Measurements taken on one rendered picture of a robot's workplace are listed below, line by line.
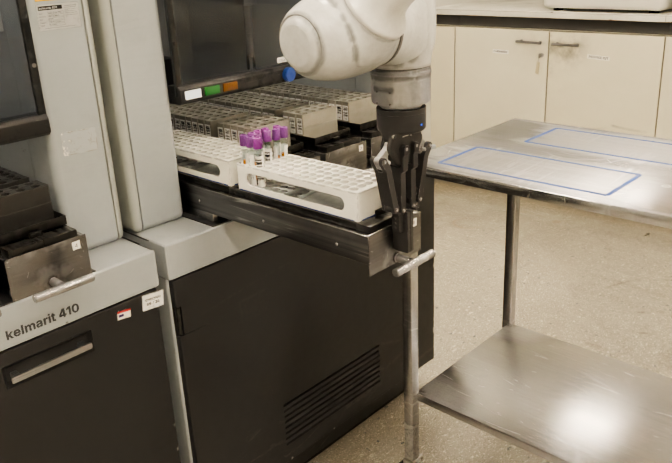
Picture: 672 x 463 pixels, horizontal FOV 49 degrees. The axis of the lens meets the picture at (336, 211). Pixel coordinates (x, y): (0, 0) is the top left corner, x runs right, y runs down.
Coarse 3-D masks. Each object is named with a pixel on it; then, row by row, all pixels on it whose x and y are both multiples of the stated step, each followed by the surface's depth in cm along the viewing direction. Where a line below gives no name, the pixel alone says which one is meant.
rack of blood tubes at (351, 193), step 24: (240, 168) 133; (264, 168) 131; (288, 168) 130; (312, 168) 129; (336, 168) 128; (264, 192) 131; (288, 192) 129; (312, 192) 133; (336, 192) 118; (360, 192) 116; (360, 216) 117
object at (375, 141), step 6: (354, 132) 174; (360, 132) 172; (366, 132) 171; (372, 132) 170; (378, 132) 172; (366, 138) 170; (372, 138) 170; (378, 138) 171; (366, 144) 171; (372, 144) 170; (378, 144) 172; (366, 150) 171; (372, 150) 170; (378, 150) 172
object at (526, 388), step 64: (512, 128) 167; (576, 128) 164; (512, 192) 130; (576, 192) 124; (640, 192) 123; (512, 256) 185; (512, 320) 192; (448, 384) 167; (512, 384) 166; (576, 384) 165; (640, 384) 164; (576, 448) 144; (640, 448) 144
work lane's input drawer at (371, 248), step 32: (192, 192) 143; (224, 192) 138; (256, 224) 132; (288, 224) 126; (320, 224) 120; (352, 224) 117; (384, 224) 117; (416, 224) 123; (352, 256) 117; (384, 256) 118
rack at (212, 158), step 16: (176, 144) 149; (192, 144) 148; (208, 144) 148; (224, 144) 147; (176, 160) 151; (192, 160) 151; (208, 160) 140; (224, 160) 136; (240, 160) 138; (208, 176) 141; (224, 176) 138
